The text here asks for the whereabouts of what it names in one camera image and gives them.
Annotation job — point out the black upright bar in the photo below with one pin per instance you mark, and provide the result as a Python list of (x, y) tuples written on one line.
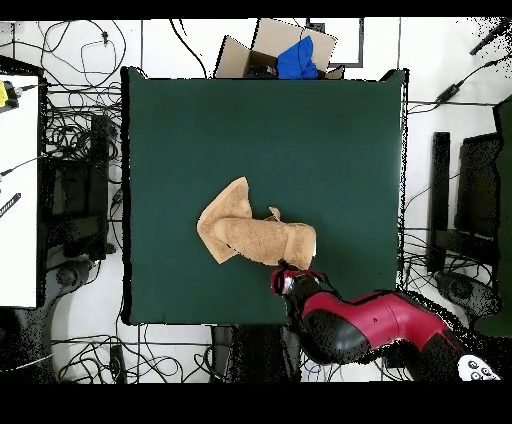
[(439, 192)]

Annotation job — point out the black power strip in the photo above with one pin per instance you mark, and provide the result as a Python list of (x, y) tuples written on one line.
[(118, 364)]

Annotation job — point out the dark square frame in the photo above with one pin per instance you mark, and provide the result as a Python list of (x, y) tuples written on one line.
[(361, 44)]

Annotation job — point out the tan terry towel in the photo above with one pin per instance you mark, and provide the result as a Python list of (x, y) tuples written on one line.
[(256, 236)]

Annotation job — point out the open cardboard box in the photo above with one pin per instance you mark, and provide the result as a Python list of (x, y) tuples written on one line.
[(236, 60)]

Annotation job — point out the grey pedestal leg with foot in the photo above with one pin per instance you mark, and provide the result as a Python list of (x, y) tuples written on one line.
[(464, 290), (66, 280)]

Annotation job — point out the black panel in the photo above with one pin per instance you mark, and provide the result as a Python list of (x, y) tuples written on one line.
[(478, 188)]

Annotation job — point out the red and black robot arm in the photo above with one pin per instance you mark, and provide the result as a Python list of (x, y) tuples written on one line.
[(360, 320)]

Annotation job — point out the black flat strip tool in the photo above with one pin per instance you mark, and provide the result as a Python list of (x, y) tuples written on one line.
[(10, 204)]

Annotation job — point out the white side table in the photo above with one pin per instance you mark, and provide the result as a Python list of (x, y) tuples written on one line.
[(18, 192)]

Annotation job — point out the dark green table cloth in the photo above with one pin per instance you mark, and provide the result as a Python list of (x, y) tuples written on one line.
[(240, 132)]

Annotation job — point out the blue cloth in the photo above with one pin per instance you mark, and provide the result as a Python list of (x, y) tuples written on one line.
[(298, 60)]

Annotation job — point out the black rod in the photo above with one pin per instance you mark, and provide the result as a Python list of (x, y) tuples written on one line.
[(490, 38)]

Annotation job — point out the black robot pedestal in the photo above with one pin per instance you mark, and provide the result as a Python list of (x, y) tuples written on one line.
[(256, 352)]

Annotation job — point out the black equipment case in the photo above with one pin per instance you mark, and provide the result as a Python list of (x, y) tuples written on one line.
[(76, 188)]

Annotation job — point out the green cloth covered stand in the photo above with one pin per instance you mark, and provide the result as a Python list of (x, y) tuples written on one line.
[(504, 208)]

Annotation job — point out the black power adapter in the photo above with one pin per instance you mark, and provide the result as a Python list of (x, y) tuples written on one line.
[(448, 92)]

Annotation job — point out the yellow and black device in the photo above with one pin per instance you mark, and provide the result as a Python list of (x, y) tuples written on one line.
[(4, 95)]

